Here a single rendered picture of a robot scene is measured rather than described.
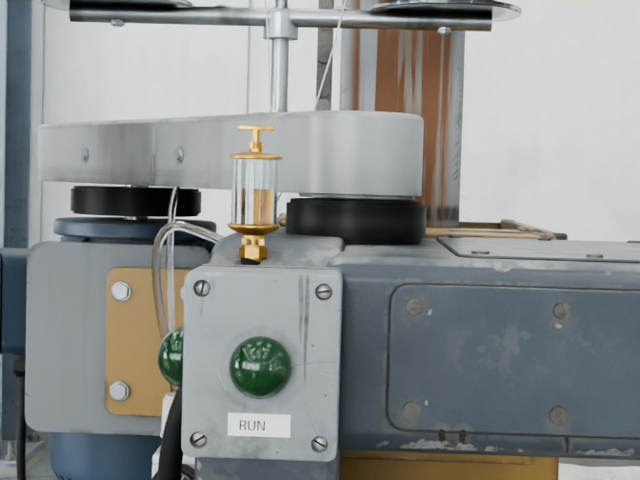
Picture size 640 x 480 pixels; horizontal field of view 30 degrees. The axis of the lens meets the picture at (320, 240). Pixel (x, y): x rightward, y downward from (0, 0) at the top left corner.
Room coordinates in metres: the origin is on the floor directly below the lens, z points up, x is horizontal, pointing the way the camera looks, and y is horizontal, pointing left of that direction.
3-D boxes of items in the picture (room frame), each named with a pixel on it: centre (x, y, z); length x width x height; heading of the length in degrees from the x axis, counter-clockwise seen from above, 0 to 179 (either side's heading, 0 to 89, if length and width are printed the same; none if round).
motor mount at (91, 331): (1.02, 0.11, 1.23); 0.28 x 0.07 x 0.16; 88
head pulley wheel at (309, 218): (0.77, -0.02, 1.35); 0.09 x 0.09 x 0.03
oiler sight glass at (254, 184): (0.65, 0.04, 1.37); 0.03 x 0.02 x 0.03; 88
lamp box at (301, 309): (0.59, 0.03, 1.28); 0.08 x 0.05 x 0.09; 88
